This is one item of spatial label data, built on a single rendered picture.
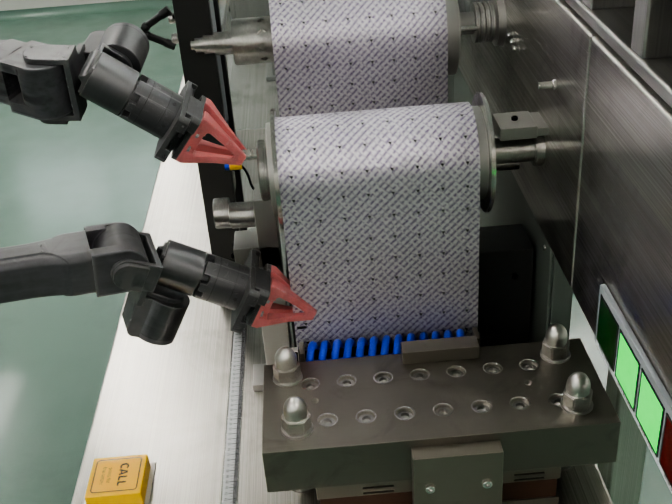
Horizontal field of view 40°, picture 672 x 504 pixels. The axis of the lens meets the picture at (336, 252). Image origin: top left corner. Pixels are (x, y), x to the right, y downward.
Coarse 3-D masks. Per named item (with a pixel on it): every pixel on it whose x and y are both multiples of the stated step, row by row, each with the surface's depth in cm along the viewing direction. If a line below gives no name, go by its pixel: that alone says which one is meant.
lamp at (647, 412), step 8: (648, 384) 80; (640, 392) 82; (648, 392) 80; (640, 400) 82; (648, 400) 80; (656, 400) 78; (640, 408) 82; (648, 408) 80; (656, 408) 78; (640, 416) 83; (648, 416) 81; (656, 416) 79; (648, 424) 81; (656, 424) 79; (648, 432) 81; (656, 432) 79; (656, 440) 79; (656, 448) 79
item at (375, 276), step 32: (288, 224) 109; (320, 224) 110; (352, 224) 110; (384, 224) 110; (416, 224) 110; (448, 224) 111; (288, 256) 112; (320, 256) 112; (352, 256) 112; (384, 256) 112; (416, 256) 113; (448, 256) 113; (320, 288) 114; (352, 288) 115; (384, 288) 115; (416, 288) 115; (448, 288) 115; (320, 320) 117; (352, 320) 117; (384, 320) 117; (416, 320) 118; (448, 320) 118
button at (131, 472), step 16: (96, 464) 117; (112, 464) 117; (128, 464) 117; (144, 464) 117; (96, 480) 115; (112, 480) 114; (128, 480) 114; (144, 480) 115; (96, 496) 112; (112, 496) 112; (128, 496) 112; (144, 496) 114
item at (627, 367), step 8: (624, 344) 85; (624, 352) 86; (624, 360) 86; (632, 360) 84; (616, 368) 88; (624, 368) 86; (632, 368) 84; (624, 376) 86; (632, 376) 84; (624, 384) 86; (632, 384) 84; (632, 392) 84; (632, 400) 85
